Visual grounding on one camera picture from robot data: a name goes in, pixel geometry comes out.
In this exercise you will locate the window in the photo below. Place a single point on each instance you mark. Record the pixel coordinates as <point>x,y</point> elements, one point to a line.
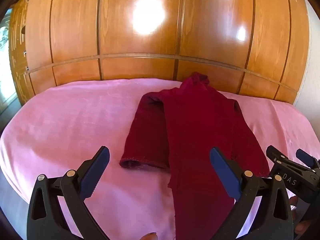
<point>6,60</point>

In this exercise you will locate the person's right hand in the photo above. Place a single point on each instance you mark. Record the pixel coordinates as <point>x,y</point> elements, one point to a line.
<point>294,207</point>

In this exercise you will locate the carved wooden panel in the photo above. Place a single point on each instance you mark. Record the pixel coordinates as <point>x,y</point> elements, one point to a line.
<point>18,62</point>

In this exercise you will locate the wooden wardrobe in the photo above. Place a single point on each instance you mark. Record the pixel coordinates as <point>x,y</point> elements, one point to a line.
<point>150,62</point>

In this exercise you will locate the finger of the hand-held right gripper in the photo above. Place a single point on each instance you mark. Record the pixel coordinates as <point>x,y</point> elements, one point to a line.
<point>277,156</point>
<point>306,158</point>

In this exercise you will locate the maroon knitted sweater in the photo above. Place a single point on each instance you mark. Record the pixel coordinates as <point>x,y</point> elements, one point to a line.
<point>195,120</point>

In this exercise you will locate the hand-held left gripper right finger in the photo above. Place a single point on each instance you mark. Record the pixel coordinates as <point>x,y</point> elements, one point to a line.
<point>223,171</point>

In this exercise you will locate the pink blanket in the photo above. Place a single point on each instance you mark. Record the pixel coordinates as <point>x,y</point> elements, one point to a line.
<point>75,120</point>

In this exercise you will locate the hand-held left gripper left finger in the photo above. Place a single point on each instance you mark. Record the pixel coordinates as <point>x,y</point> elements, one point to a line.
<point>96,170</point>

